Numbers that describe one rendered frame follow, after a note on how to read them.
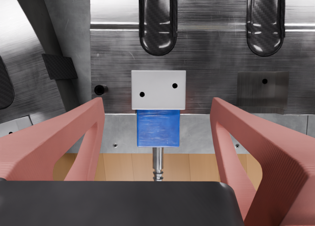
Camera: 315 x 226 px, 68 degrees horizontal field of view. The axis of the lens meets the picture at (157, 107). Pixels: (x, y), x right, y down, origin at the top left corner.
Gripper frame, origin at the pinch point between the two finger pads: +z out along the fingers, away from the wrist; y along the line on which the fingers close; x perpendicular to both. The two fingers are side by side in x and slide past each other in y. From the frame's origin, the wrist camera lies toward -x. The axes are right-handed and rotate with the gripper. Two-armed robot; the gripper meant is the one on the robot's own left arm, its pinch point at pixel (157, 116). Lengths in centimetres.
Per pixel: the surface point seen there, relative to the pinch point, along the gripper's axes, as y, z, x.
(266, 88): -12.6, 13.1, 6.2
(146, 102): 0.9, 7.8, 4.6
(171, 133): -1.5, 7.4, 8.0
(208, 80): -5.2, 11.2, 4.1
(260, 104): -11.9, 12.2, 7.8
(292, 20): -13.7, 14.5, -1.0
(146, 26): 1.1, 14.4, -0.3
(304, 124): -21.3, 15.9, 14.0
